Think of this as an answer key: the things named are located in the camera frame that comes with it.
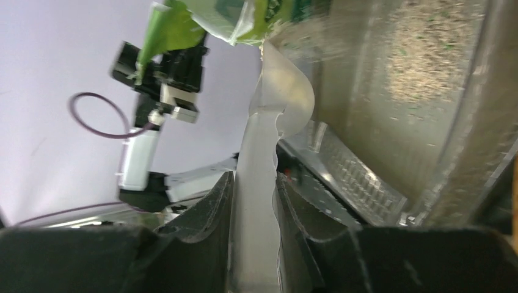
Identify green litter bag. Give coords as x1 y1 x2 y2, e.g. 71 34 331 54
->
131 1 318 84

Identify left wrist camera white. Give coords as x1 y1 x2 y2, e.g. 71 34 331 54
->
148 84 199 126

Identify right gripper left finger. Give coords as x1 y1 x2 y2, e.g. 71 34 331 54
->
1 172 234 292

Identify grey cable duct strip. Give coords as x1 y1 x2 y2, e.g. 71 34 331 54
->
280 120 407 226

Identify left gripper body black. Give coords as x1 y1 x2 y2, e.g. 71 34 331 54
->
111 34 208 97

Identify aluminium frame rail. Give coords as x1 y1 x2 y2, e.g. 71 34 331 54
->
24 155 238 230

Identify clear plastic scoop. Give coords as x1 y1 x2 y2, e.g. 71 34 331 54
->
228 42 315 292

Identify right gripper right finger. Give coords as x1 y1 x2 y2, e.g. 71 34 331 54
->
275 175 517 292

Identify grey plastic litter box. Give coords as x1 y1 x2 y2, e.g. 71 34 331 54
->
285 1 517 226

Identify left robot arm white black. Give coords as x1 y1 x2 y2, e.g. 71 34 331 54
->
111 34 208 212

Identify poured litter granules pile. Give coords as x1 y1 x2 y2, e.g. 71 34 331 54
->
385 0 487 104

